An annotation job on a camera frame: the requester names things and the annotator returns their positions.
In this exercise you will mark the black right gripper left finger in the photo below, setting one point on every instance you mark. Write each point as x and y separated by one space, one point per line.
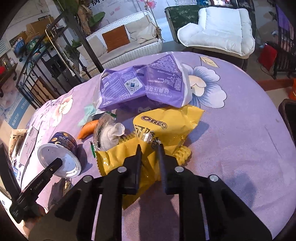
92 209

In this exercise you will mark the blue white round tub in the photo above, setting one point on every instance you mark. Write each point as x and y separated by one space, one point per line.
63 146

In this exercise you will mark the light green cloth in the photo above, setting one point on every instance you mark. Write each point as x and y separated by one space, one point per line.
89 112

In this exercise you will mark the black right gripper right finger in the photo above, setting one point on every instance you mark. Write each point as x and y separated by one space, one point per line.
208 208

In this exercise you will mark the purple floral bed sheet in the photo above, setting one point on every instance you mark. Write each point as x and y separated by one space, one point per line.
241 138

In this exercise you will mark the purple plastic package bag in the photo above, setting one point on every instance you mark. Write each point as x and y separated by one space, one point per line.
165 81

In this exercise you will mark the white padded lounge chair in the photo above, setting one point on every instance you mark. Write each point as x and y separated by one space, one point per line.
222 30

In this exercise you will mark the black metal rack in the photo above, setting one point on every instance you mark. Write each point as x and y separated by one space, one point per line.
285 45

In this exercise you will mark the black trash bin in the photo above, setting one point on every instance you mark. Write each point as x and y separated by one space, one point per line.
287 110

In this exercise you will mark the black metal bed frame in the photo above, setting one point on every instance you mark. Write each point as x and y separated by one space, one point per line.
52 67

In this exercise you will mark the left hand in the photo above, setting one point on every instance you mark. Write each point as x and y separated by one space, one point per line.
30 223

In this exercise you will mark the yellow Oreo snack bag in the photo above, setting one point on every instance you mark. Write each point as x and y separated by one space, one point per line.
168 126

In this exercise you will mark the white wicker sofa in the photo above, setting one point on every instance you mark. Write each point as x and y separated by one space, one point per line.
143 33

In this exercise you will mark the orange carrot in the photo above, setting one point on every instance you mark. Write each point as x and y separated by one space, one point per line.
87 129

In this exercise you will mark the orange sofa cushion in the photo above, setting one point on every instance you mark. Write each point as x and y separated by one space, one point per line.
116 38

